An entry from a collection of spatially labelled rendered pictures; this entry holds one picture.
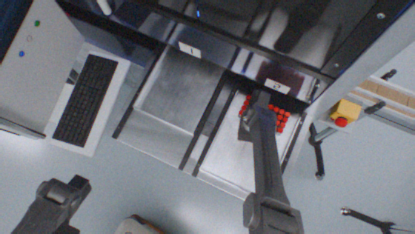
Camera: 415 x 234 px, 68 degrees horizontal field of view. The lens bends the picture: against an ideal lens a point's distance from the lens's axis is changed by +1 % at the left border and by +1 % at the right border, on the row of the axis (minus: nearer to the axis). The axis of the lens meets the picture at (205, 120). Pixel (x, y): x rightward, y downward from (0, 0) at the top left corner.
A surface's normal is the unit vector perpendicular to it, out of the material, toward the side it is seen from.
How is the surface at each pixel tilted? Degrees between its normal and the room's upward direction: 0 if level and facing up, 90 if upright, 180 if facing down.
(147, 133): 0
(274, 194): 46
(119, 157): 0
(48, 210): 41
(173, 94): 0
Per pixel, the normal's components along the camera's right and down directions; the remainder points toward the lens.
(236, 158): -0.03, -0.25
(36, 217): 0.37, -0.71
